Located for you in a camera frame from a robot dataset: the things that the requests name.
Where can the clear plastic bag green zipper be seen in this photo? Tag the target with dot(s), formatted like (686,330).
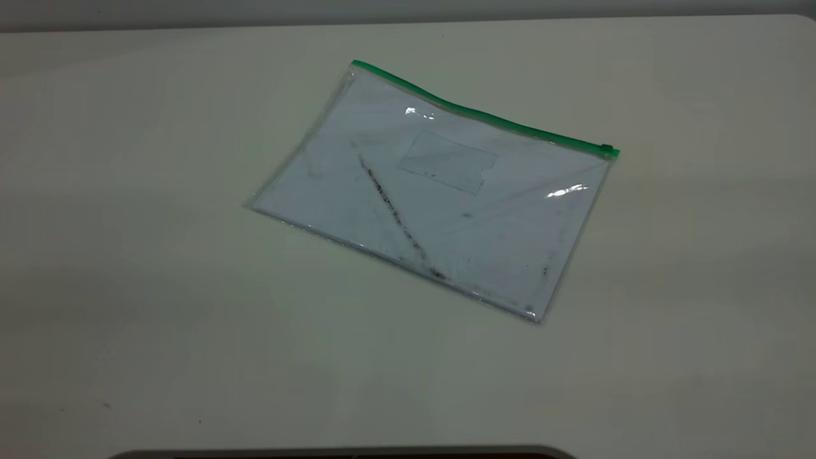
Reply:
(440,197)

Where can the white paper sheet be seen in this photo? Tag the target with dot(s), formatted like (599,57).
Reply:
(510,255)

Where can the green zipper slider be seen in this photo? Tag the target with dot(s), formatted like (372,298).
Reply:
(609,151)

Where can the dark grey base panel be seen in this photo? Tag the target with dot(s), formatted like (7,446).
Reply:
(344,453)

